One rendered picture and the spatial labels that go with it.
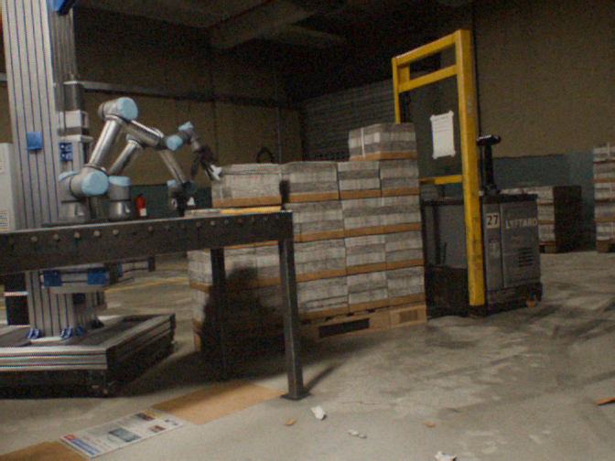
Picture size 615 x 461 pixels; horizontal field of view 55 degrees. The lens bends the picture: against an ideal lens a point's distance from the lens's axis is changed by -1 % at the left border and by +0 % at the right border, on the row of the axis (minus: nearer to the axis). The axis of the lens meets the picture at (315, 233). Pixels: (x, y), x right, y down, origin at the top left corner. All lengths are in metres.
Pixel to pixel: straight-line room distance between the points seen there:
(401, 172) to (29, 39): 2.22
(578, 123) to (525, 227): 5.36
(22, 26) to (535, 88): 7.83
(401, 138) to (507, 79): 6.34
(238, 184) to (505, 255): 1.91
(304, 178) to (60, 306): 1.49
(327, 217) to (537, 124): 6.62
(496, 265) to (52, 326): 2.73
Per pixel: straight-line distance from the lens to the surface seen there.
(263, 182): 3.32
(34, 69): 3.38
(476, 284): 3.96
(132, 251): 2.08
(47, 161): 3.29
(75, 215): 3.00
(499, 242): 4.13
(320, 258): 3.49
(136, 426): 2.51
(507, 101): 10.04
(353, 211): 3.61
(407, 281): 3.85
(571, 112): 9.60
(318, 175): 3.50
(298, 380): 2.61
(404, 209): 3.82
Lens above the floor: 0.83
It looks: 3 degrees down
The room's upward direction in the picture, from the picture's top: 4 degrees counter-clockwise
